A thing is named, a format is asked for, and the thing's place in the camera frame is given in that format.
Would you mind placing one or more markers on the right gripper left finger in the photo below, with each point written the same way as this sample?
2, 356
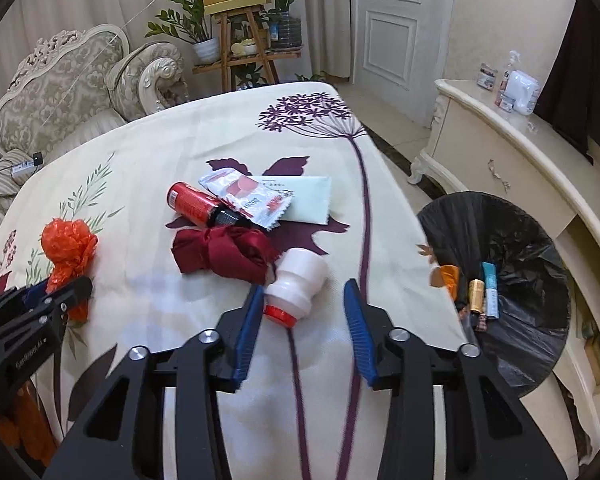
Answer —
118, 434

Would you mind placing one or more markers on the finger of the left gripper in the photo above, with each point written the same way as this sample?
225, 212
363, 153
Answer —
72, 298
34, 295

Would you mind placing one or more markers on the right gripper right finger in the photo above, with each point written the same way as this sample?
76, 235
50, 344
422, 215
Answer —
488, 432

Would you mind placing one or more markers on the orange plastic bag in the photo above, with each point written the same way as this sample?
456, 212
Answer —
70, 245

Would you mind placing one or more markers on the yellow bottle black cap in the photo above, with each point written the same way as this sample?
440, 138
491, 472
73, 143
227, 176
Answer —
476, 296

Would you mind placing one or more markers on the orange printed wrapper bag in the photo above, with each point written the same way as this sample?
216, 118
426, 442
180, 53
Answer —
446, 276

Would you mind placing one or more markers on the teal white tube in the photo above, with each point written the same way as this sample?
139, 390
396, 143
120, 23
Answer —
491, 305

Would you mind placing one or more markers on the red can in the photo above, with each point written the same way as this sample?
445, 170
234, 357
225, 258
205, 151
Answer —
202, 209

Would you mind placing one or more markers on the dark red satin cloth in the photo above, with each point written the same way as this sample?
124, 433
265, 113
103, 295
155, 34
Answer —
228, 251

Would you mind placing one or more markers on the white bottle red cap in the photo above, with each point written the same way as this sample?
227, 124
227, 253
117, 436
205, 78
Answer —
300, 274

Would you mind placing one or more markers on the red white snack packet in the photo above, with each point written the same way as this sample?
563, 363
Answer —
261, 205

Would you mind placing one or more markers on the white paper envelope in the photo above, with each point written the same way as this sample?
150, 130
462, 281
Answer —
310, 197

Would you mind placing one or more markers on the black lined trash bin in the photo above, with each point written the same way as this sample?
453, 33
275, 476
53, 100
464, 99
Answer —
469, 229

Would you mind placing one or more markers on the white power strip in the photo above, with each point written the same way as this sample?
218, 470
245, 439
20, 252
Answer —
21, 172

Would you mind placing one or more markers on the floral cream tablecloth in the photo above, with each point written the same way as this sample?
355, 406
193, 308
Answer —
174, 216

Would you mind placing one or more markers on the cream ornate sofa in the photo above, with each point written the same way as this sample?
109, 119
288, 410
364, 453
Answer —
76, 86

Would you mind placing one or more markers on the cream tv cabinet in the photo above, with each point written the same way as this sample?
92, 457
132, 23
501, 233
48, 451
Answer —
475, 146

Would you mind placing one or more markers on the potted plant white pot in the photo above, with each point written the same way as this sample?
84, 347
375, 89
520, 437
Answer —
187, 20

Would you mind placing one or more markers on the small white tin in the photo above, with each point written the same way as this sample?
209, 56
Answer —
505, 103

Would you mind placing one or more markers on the wooden plant stand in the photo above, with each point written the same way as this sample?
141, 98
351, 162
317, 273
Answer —
244, 47

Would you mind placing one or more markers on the white detergent bottle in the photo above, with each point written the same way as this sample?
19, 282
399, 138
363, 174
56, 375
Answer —
524, 90

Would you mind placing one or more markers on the small dark jar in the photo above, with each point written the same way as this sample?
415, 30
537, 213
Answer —
487, 77

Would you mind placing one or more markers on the dark television cover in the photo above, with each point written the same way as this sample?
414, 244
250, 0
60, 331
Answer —
570, 99

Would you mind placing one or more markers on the white panel door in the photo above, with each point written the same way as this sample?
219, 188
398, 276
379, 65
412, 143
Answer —
400, 49

